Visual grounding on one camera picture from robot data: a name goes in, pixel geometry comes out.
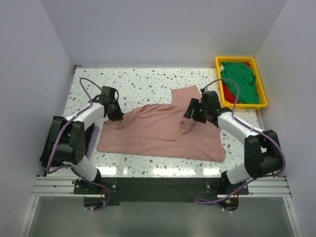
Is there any black folded t shirt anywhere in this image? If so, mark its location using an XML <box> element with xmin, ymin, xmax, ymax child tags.
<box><xmin>39</xmin><ymin>116</ymin><xmax>96</xmax><ymax>168</ymax></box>

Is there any pink t shirt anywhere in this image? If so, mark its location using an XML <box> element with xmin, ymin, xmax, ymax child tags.
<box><xmin>97</xmin><ymin>85</ymin><xmax>226</xmax><ymax>162</ymax></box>

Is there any red t shirt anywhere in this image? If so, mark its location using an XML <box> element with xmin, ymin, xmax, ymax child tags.
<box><xmin>221</xmin><ymin>62</ymin><xmax>253</xmax><ymax>104</ymax></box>

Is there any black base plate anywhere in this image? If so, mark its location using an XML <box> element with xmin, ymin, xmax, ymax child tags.
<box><xmin>72</xmin><ymin>177</ymin><xmax>249</xmax><ymax>207</ymax></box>

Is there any yellow plastic bin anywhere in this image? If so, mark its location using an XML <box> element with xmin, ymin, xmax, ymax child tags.
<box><xmin>215</xmin><ymin>56</ymin><xmax>268</xmax><ymax>110</ymax></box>

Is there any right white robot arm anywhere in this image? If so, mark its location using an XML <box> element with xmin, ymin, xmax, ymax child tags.
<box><xmin>183</xmin><ymin>91</ymin><xmax>285</xmax><ymax>194</ymax></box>

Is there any purple folded t shirt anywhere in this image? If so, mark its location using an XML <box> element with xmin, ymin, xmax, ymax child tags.
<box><xmin>86</xmin><ymin>126</ymin><xmax>99</xmax><ymax>159</ymax></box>

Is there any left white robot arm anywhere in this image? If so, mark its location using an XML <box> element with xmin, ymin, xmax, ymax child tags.
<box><xmin>46</xmin><ymin>86</ymin><xmax>123</xmax><ymax>189</ymax></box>

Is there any aluminium rail frame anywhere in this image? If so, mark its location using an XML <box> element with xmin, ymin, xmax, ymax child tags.
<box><xmin>21</xmin><ymin>177</ymin><xmax>300</xmax><ymax>237</ymax></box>

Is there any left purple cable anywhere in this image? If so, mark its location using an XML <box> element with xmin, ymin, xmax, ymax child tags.
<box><xmin>45</xmin><ymin>77</ymin><xmax>119</xmax><ymax>212</ymax></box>

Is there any green t shirt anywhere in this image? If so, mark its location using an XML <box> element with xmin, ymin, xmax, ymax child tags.
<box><xmin>221</xmin><ymin>62</ymin><xmax>260</xmax><ymax>104</ymax></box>

